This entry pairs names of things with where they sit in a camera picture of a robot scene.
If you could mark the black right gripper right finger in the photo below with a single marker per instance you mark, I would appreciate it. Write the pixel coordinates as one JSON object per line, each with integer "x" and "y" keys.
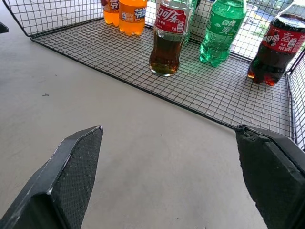
{"x": 274, "y": 181}

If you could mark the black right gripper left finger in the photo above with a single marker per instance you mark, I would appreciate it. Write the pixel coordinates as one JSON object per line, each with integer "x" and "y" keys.
{"x": 59, "y": 181}

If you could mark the full dark cola bottle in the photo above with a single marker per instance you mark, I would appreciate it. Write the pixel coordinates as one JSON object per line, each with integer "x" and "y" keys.
{"x": 276, "y": 50}

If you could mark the green Sprite bottle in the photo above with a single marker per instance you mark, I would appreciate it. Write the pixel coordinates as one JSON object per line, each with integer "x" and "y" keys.
{"x": 220, "y": 33}

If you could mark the orange Fanta bottle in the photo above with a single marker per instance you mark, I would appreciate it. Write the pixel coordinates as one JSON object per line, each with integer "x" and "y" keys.
{"x": 110, "y": 12}
{"x": 132, "y": 16}

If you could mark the half-full cola bottle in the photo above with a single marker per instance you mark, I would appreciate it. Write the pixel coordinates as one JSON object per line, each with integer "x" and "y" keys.
{"x": 168, "y": 38}

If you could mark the clear plastic bottle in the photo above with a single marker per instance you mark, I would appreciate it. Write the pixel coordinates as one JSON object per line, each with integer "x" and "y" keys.
{"x": 193, "y": 14}

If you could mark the black object at table edge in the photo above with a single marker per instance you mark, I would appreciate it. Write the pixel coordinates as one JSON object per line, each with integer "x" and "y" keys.
{"x": 3, "y": 28}

